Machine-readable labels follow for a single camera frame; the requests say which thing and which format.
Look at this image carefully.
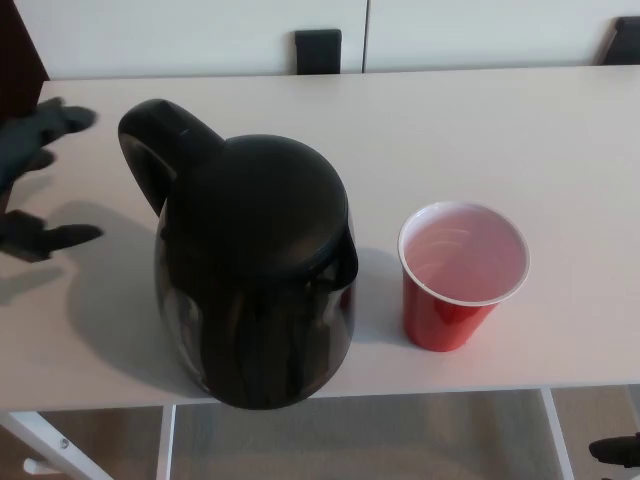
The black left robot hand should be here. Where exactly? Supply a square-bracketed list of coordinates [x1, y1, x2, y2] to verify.
[0, 97, 105, 264]

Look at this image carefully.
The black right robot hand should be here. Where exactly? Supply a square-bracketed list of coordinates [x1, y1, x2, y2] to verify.
[588, 434, 640, 469]

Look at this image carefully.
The black electric kettle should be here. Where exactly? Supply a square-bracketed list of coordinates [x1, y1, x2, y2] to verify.
[117, 98, 360, 411]

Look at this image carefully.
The red plastic cup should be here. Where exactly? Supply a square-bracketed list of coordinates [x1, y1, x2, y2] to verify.
[397, 200, 531, 353]

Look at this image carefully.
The dark brown wooden panel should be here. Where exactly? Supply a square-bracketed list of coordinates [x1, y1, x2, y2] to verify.
[0, 0, 51, 126]

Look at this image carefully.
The grey mesh under-table shelf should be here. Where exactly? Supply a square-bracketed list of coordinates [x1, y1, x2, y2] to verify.
[154, 388, 574, 480]

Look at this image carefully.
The black cabinet handle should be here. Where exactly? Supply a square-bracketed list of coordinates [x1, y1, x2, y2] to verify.
[594, 16, 640, 66]
[293, 28, 343, 76]

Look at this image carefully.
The white table leg frame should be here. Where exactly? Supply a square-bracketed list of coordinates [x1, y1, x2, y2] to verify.
[0, 410, 101, 480]

